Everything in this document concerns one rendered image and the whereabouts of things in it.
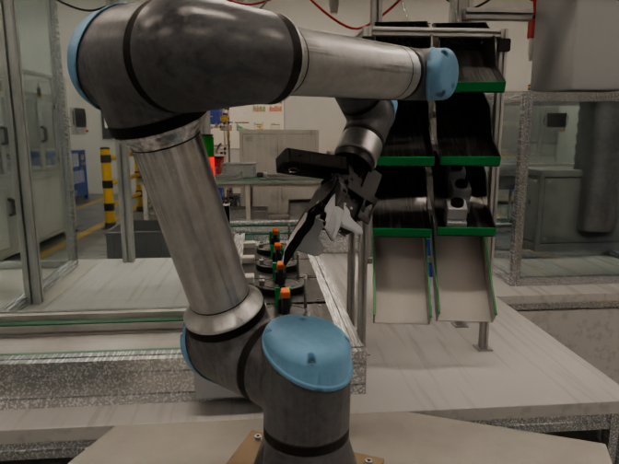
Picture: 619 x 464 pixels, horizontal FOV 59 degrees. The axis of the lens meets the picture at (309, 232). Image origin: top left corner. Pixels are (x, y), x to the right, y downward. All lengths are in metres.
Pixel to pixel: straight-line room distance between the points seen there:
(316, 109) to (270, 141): 3.36
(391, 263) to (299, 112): 10.50
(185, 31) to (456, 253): 1.02
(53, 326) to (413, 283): 0.90
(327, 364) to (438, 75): 0.42
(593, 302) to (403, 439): 1.24
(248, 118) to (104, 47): 11.21
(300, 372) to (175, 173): 0.28
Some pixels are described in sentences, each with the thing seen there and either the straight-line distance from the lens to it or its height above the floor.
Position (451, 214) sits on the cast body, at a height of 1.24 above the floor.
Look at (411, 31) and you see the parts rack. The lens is 1.37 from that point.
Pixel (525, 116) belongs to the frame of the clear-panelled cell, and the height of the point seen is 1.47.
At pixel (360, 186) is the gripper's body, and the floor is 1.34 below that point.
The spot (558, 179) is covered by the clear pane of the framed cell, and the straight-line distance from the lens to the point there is 2.15.
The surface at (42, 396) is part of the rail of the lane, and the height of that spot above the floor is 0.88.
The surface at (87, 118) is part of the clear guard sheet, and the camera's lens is 1.48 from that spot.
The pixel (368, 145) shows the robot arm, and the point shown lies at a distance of 0.92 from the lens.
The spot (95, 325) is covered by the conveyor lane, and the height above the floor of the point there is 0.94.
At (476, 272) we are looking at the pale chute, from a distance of 1.41.
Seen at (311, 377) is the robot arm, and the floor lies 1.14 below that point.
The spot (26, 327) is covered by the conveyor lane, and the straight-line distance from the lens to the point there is 1.56.
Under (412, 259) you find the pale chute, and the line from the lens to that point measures 1.38.
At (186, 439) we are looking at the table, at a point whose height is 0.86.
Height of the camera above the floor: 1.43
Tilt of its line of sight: 11 degrees down
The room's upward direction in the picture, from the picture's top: straight up
